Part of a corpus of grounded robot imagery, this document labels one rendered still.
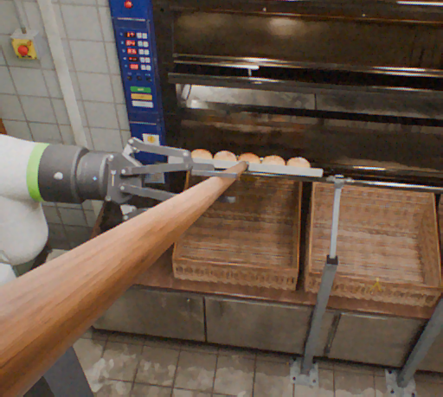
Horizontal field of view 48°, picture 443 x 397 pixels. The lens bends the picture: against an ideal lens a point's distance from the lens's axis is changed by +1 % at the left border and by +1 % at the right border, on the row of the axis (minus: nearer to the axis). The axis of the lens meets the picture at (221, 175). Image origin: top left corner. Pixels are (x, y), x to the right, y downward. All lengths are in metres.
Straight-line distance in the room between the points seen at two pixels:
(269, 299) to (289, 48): 1.08
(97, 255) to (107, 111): 2.16
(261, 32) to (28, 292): 1.89
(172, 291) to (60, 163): 1.61
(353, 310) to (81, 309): 2.17
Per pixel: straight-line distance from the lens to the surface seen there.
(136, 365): 2.80
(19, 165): 0.81
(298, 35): 2.01
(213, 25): 2.03
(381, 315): 2.35
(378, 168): 2.37
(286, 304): 2.32
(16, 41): 2.24
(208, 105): 2.25
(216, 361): 2.77
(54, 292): 0.17
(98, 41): 2.17
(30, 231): 0.89
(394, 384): 2.85
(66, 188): 0.78
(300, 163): 2.10
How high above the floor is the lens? 2.50
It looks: 44 degrees down
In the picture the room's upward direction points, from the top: straight up
